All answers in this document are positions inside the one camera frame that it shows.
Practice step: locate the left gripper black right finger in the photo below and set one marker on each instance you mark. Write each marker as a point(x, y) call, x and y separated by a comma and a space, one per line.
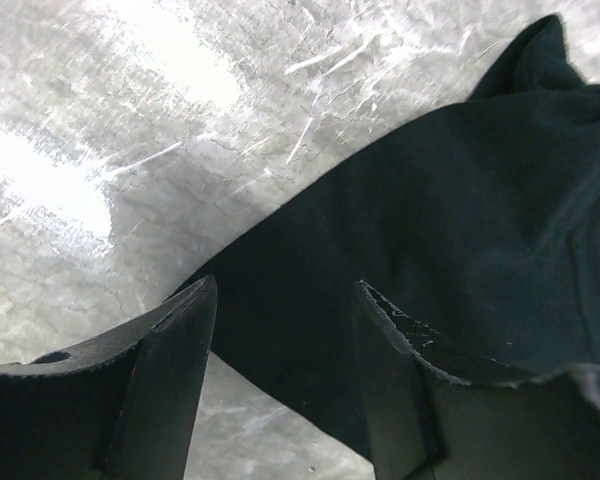
point(436, 411)

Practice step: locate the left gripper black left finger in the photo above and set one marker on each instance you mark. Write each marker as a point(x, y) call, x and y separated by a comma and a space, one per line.
point(121, 405)

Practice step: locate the black t shirt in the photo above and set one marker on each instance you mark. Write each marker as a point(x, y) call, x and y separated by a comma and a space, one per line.
point(480, 219)

